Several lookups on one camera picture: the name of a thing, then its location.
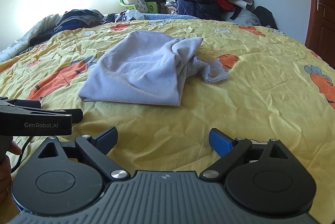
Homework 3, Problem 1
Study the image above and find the light lavender garment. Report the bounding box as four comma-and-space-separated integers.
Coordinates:
78, 31, 228, 106

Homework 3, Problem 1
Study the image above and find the folded dark clothes stack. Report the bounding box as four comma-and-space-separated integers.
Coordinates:
29, 9, 116, 46

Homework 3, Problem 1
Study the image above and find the person's left hand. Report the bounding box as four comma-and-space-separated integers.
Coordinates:
0, 141, 22, 202

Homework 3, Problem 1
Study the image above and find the yellow carrot print bedspread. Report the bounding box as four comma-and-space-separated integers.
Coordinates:
1, 19, 334, 223

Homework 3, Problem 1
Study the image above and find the clear plastic bag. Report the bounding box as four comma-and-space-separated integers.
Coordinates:
223, 9, 261, 26

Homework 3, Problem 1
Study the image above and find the black bag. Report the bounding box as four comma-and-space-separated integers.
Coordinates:
253, 6, 278, 30

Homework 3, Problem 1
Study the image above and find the white crumpled garment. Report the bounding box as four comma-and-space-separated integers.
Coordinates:
115, 9, 145, 23

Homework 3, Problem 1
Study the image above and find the blue quilted blanket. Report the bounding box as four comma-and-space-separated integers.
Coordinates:
102, 12, 198, 23

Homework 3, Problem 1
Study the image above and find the brown wooden door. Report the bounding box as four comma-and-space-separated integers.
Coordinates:
305, 0, 335, 67

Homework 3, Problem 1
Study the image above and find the navy blue jacket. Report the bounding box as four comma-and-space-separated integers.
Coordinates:
176, 0, 224, 21

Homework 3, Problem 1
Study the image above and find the black cable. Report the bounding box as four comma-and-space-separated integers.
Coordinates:
10, 135, 35, 175

